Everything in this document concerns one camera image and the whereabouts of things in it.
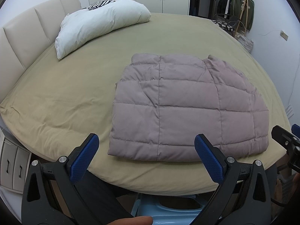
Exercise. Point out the checked fabric bag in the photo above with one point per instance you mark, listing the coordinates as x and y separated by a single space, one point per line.
246 43

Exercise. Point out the white nightstand with drawers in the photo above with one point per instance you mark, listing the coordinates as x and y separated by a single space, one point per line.
14 166

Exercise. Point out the wooden clothes rack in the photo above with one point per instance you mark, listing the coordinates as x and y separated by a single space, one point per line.
242 16

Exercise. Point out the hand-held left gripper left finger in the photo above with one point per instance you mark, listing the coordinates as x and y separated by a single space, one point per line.
84 159

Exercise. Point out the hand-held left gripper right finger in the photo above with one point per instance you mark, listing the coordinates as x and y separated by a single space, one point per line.
209 161

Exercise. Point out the white pillow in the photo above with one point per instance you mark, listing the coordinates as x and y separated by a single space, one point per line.
98 21

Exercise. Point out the person's left hand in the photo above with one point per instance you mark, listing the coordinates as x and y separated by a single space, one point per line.
131 221

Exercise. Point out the mauve quilted hooded jacket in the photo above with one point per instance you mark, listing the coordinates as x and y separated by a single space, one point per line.
182 112

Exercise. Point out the light blue plastic stool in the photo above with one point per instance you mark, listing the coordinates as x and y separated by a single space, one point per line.
164 212

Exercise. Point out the bed with olive sheet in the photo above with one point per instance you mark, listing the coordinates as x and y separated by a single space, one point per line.
70 98

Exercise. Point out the black hanging jacket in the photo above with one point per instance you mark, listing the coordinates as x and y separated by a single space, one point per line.
223 0

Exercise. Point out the black white striped cloth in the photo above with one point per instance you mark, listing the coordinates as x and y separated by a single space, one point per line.
100 4

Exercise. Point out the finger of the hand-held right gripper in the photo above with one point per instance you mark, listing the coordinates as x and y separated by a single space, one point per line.
281 136

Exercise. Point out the black white patterned cloth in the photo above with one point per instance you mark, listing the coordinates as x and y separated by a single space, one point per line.
222 25

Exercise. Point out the beige padded headboard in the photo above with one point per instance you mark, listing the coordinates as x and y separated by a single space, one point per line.
28 32

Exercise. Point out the green hanging garment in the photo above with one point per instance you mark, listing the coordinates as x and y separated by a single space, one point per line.
245 11

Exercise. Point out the wall power outlet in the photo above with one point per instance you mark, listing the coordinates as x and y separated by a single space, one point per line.
284 35

